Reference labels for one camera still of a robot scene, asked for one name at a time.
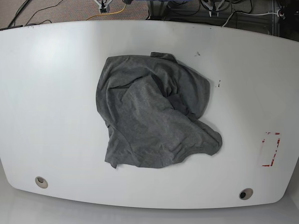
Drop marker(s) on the grey t-shirt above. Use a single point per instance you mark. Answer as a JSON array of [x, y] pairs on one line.
[[152, 106]]

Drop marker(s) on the red tape rectangle marking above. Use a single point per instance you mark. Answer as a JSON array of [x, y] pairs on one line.
[[269, 148]]

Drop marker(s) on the right table cable grommet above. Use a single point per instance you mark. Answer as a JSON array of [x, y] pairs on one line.
[[246, 194]]

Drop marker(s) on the table cable grommet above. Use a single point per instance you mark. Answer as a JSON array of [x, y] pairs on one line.
[[41, 182], [246, 194]]

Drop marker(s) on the left table cable grommet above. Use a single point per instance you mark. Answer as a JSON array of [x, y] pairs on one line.
[[41, 182]]

